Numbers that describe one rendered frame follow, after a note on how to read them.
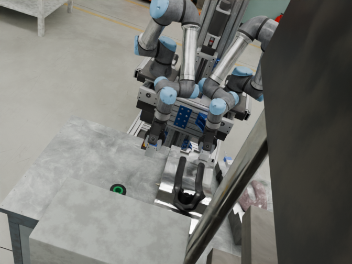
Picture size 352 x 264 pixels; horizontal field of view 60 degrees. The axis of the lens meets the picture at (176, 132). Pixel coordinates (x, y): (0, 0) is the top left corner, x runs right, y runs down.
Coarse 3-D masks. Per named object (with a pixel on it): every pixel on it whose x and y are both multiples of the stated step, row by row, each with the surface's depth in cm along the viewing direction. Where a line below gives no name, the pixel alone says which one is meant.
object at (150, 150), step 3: (150, 144) 161; (156, 144) 162; (147, 147) 156; (150, 147) 157; (153, 147) 158; (156, 147) 158; (147, 150) 156; (150, 150) 156; (153, 150) 156; (147, 153) 158; (150, 153) 157; (153, 153) 157; (147, 156) 159; (150, 156) 158; (153, 156) 158
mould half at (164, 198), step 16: (176, 160) 165; (192, 160) 168; (208, 160) 172; (192, 176) 160; (208, 176) 163; (160, 192) 143; (192, 192) 145; (208, 192) 150; (176, 208) 145; (192, 224) 141
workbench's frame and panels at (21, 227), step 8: (0, 208) 129; (8, 216) 135; (16, 216) 130; (24, 216) 129; (16, 224) 138; (24, 224) 137; (32, 224) 136; (16, 232) 143; (24, 232) 142; (16, 240) 148; (24, 240) 147; (16, 248) 153; (24, 248) 152; (16, 256) 158; (24, 256) 157
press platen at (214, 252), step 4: (212, 248) 86; (212, 252) 84; (216, 252) 85; (220, 252) 85; (224, 252) 85; (208, 256) 87; (212, 256) 84; (216, 256) 84; (220, 256) 84; (224, 256) 85; (228, 256) 85; (232, 256) 85; (236, 256) 86; (208, 260) 85; (212, 260) 83; (216, 260) 83; (220, 260) 83; (224, 260) 84; (228, 260) 84; (232, 260) 84; (236, 260) 85; (240, 260) 85
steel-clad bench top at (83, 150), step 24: (72, 120) 179; (48, 144) 160; (72, 144) 165; (96, 144) 170; (120, 144) 175; (48, 168) 149; (72, 168) 153; (96, 168) 157; (120, 168) 162; (144, 168) 166; (24, 192) 136; (48, 192) 139; (144, 192) 154; (216, 240) 145
